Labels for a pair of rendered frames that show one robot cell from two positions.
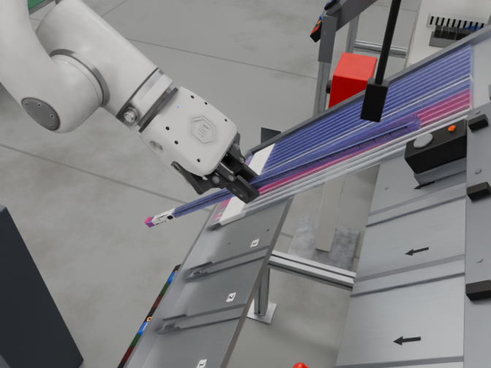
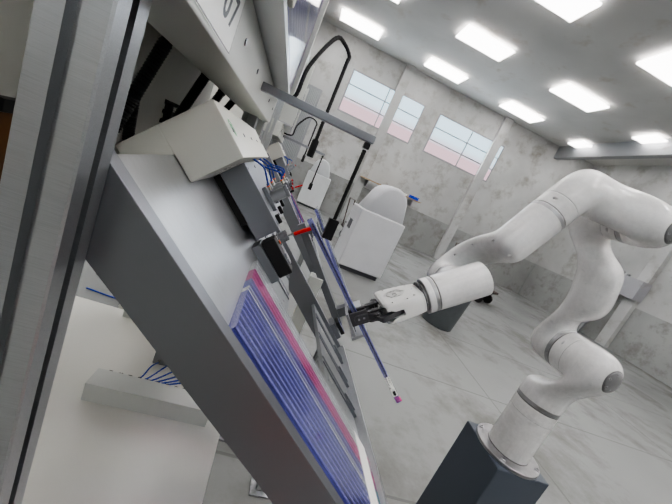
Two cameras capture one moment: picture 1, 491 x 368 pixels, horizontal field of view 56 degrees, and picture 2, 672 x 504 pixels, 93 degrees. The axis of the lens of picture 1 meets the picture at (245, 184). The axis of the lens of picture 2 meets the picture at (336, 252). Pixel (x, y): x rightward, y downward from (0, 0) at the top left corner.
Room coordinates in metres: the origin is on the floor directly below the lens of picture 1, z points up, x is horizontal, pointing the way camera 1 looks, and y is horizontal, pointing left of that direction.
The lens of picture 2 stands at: (0.99, -0.47, 1.25)
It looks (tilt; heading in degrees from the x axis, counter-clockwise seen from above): 12 degrees down; 147
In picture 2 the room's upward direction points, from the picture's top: 24 degrees clockwise
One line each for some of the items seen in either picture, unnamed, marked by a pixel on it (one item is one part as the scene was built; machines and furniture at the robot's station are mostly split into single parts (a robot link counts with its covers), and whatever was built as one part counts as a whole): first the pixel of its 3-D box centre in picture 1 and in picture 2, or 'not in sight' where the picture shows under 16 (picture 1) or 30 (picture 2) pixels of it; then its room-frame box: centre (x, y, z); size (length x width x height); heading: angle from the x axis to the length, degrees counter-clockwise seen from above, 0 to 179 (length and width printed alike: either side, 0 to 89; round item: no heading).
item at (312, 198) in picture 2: not in sight; (316, 183); (-8.54, 4.03, 0.79); 0.80 x 0.71 x 1.57; 67
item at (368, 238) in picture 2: not in sight; (371, 228); (-3.09, 2.65, 0.73); 0.81 x 0.67 x 1.46; 67
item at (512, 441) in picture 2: not in sight; (521, 427); (0.65, 0.63, 0.79); 0.19 x 0.19 x 0.18
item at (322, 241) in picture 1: (336, 171); not in sight; (1.15, -0.30, 0.39); 0.24 x 0.24 x 0.78; 70
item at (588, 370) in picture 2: not in sight; (569, 378); (0.68, 0.62, 1.00); 0.19 x 0.12 x 0.24; 165
